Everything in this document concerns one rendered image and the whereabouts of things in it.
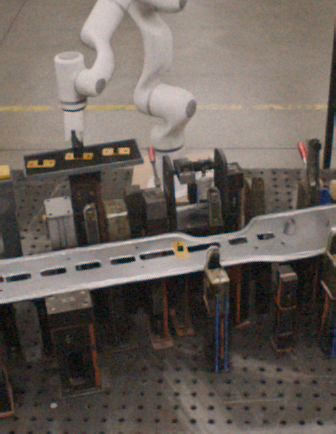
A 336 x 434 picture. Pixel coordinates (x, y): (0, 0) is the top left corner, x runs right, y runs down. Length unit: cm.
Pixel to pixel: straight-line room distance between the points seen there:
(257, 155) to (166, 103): 208
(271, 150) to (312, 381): 261
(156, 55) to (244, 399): 115
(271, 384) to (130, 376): 41
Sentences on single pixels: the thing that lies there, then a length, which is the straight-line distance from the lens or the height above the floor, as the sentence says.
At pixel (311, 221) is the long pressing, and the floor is 100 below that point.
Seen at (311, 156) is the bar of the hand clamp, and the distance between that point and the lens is 246.
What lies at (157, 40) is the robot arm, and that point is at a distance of 262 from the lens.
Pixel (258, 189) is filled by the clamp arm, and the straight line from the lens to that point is 244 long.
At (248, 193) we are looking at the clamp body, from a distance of 247.
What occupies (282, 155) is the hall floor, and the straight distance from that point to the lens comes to 473.
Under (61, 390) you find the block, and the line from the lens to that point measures 232.
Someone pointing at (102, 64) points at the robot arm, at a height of 149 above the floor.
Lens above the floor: 241
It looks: 35 degrees down
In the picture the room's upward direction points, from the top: 2 degrees counter-clockwise
